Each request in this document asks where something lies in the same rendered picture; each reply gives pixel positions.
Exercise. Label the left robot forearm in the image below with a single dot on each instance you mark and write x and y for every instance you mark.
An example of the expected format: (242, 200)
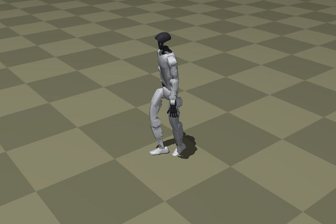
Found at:
(173, 93)

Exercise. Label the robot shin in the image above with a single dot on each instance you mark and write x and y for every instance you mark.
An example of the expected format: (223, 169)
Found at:
(157, 132)
(178, 135)

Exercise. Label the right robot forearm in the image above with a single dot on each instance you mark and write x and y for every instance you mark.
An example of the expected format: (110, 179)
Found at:
(163, 82)

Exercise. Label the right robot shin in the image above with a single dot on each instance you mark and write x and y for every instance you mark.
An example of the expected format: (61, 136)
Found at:
(157, 132)

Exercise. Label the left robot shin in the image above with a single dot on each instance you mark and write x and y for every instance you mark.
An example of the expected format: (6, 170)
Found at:
(178, 135)

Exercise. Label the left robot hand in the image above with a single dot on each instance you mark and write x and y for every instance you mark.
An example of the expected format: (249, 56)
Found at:
(172, 110)

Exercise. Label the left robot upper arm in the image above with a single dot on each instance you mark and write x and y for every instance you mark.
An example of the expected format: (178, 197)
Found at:
(172, 64)

